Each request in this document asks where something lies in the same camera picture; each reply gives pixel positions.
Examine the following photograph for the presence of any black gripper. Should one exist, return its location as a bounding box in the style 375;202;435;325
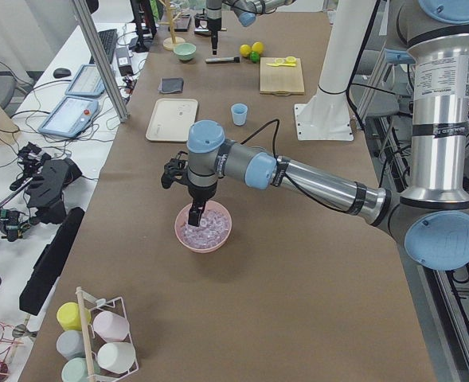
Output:
207;18;221;55
187;185;217;227

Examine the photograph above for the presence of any pile of clear ice cubes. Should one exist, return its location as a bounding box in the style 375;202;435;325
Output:
181;210;229;249

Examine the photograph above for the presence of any light blue plastic cup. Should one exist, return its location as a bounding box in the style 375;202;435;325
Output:
231;103;248;127

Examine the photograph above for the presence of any pink cup in rack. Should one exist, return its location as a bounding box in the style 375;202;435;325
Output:
92;311;130;342

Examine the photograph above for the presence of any yellow cup in rack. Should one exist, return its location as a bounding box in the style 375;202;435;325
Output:
57;302;82;330

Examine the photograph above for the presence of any white cup in rack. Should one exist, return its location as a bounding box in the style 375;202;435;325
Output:
97;342;135;374

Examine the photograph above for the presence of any grey cup in rack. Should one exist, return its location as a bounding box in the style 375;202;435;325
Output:
56;330;85;361

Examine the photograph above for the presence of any green cup in rack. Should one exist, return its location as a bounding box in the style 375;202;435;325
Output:
61;357;88;382

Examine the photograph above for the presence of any pink bowl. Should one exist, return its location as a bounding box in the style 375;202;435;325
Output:
174;201;232;253

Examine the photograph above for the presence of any steel muddler black tip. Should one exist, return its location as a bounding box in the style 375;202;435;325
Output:
205;57;240;64

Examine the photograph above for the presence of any mint green bowl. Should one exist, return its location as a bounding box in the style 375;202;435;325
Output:
173;42;197;62

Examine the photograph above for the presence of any lower whole yellow lemon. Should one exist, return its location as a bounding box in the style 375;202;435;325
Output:
239;45;252;57

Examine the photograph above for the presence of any whole yellow lemon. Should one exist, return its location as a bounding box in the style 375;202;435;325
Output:
239;45;252;57
251;41;264;55

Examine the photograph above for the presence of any black glass tray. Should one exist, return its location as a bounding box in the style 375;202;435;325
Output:
174;14;191;33

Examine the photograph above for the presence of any upper whole yellow lemon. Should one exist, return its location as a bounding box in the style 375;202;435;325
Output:
251;41;264;55

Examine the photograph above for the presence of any green lime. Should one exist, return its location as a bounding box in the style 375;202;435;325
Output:
249;52;260;63

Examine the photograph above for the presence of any wooden glass holder stand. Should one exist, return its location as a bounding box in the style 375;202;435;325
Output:
159;0;186;52

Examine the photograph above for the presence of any grey folded cloth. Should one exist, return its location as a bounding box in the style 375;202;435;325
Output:
158;77;184;94

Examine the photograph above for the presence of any yellow plastic knife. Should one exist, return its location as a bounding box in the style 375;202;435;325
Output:
266;62;296;67

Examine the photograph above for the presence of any wooden cutting board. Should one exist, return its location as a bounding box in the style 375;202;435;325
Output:
260;57;305;96

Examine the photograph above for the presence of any cream rabbit tray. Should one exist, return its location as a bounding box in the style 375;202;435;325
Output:
146;98;198;142

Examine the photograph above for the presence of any blue teach pendant far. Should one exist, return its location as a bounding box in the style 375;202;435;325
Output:
65;64;105;98

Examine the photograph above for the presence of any blue teach pendant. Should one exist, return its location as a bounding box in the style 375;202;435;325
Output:
65;64;105;98
38;96;99;138

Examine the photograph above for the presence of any blue teach pendant near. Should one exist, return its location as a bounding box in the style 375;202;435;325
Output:
38;96;99;138

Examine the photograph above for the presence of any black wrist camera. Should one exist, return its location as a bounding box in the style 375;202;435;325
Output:
161;151;189;189
193;14;227;37

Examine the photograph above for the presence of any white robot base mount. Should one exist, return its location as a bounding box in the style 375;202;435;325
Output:
295;1;354;141

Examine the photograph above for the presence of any white wire cup rack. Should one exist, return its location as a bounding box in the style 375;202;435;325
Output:
76;286;139;381

